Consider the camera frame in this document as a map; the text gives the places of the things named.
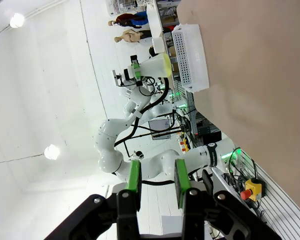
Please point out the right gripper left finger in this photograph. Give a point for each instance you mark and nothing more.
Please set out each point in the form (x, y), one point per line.
(132, 180)

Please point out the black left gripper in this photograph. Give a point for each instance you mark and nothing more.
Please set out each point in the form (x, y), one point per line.
(128, 74)

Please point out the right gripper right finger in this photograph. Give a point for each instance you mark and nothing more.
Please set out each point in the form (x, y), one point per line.
(182, 180)

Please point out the translucent white conical flask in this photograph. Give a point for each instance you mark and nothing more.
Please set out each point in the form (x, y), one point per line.
(155, 66)

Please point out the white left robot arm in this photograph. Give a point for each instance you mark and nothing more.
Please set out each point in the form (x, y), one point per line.
(107, 140)

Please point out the tan mannequin in black skirt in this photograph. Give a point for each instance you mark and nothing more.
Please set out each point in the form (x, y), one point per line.
(130, 36)

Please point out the white table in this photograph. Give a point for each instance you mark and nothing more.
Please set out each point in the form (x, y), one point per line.
(155, 22)

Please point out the white perforated plastic basket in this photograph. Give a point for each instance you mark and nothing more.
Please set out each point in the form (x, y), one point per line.
(192, 62)

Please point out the white screen panel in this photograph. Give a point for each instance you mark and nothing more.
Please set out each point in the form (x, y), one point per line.
(160, 127)

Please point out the yellow emergency stop button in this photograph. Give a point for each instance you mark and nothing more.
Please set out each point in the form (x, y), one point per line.
(253, 187)

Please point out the round ceiling lamp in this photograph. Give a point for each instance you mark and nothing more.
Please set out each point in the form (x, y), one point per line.
(51, 152)
(16, 20)

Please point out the small black round camera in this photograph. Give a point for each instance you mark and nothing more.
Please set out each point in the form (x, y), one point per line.
(139, 155)

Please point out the aluminium rail frame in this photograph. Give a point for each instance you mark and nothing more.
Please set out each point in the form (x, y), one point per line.
(277, 212)

